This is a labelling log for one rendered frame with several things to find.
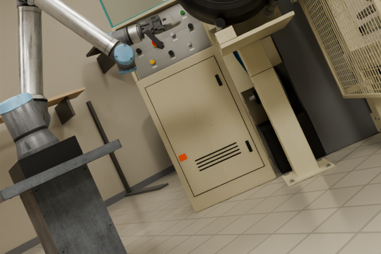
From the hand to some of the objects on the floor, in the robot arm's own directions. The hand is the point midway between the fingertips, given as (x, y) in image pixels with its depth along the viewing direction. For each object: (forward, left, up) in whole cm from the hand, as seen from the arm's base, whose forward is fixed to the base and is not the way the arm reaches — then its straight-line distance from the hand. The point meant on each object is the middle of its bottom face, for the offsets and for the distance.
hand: (178, 23), depth 205 cm
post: (+40, +7, -102) cm, 109 cm away
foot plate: (+40, +7, -101) cm, 109 cm away
